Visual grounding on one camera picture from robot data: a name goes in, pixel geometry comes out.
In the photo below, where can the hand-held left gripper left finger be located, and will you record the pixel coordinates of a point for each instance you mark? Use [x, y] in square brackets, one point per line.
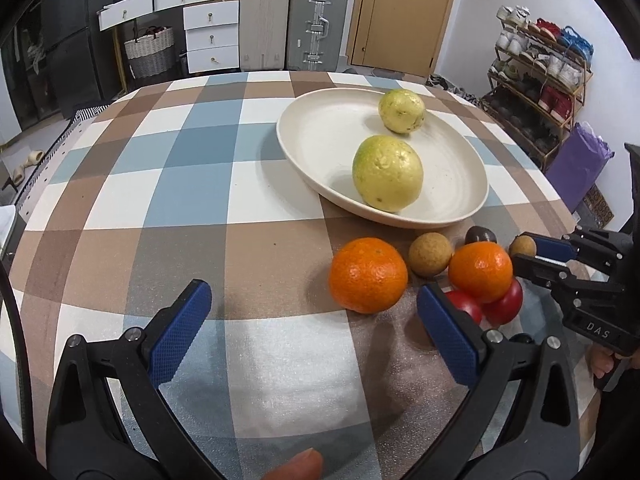
[180, 330]

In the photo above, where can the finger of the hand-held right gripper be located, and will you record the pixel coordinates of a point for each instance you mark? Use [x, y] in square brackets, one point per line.
[537, 267]
[552, 249]

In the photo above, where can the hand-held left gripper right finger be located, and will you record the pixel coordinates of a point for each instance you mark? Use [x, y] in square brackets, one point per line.
[447, 335]

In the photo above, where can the small brown round fruit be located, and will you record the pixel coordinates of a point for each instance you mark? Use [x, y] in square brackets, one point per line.
[521, 247]

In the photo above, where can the red tomato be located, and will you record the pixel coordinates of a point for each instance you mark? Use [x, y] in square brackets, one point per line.
[507, 305]
[467, 307]

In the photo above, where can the small orange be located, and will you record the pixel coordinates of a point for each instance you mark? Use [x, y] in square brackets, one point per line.
[480, 272]

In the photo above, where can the dark purple fruit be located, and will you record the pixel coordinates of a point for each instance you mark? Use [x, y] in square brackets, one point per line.
[480, 235]

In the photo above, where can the large brown round fruit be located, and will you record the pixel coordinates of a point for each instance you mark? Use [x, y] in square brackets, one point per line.
[430, 255]

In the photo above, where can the large orange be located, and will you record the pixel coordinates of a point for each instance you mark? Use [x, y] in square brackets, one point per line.
[367, 275]

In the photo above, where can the cream round plate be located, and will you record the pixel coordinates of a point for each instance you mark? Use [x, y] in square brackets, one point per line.
[320, 150]

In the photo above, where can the person's right hand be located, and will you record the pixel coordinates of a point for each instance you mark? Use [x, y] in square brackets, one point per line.
[602, 362]

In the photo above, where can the person's left hand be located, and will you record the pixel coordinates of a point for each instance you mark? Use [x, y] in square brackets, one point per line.
[297, 467]

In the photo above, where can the brown doormat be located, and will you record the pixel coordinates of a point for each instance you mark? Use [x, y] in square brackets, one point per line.
[597, 205]

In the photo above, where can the purple plastic bag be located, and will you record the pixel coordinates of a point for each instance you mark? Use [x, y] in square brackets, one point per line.
[575, 165]

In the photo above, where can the wooden shoe rack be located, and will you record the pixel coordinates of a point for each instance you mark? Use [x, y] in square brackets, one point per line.
[537, 147]

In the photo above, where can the checked tablecloth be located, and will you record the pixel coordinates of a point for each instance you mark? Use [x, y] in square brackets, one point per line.
[150, 210]

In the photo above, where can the large yellow-green guava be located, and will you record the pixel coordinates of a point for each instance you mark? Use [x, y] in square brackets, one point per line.
[387, 172]

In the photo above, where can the group of assorted sneakers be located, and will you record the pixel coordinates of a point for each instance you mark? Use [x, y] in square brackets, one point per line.
[555, 65]

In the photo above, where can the pile of loose shoes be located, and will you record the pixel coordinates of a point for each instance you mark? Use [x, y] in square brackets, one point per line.
[450, 87]

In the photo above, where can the small yellow-green guava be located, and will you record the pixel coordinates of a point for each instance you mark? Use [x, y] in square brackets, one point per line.
[400, 110]

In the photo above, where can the beige slipper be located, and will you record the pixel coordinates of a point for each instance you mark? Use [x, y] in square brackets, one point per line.
[32, 158]
[16, 175]

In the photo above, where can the striped cloth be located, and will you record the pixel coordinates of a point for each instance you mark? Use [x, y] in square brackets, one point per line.
[87, 112]

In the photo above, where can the wicker basket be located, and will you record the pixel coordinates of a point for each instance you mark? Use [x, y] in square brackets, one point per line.
[150, 55]

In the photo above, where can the wooden door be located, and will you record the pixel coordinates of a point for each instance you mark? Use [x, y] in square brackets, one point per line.
[400, 10]

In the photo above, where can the white drawer cabinet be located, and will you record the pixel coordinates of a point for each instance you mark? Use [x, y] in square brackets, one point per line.
[210, 35]

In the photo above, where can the black cabinet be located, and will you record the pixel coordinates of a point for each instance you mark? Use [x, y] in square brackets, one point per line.
[75, 50]

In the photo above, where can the beige suitcase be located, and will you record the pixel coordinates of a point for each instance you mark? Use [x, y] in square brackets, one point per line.
[262, 20]

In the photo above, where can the silver suitcase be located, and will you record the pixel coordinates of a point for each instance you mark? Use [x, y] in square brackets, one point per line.
[315, 20]

